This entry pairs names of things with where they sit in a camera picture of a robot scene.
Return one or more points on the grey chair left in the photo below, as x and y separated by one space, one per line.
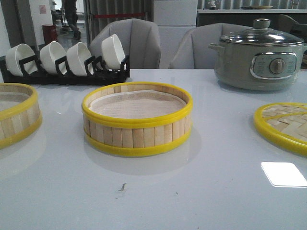
140 40

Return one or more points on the white steamer liner cloth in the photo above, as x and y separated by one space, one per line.
137 104

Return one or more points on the glass pot lid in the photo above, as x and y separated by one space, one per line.
261 34

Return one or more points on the green electric cooking pot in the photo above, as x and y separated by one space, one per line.
255 67

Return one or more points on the woven bamboo steamer lid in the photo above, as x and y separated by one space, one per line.
284 124

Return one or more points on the bamboo steamer tier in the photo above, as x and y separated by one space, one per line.
137 137
22 120

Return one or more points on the black bowl rack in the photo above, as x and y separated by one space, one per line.
96 72

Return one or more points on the white bowl far left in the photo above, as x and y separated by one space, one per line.
14 55

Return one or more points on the white bowl right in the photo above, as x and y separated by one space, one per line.
113 52

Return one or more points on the white cabinet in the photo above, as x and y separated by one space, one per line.
174 18

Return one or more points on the white bowl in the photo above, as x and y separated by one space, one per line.
14 55
76 56
49 54
113 52

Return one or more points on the red bin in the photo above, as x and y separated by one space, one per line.
49 33

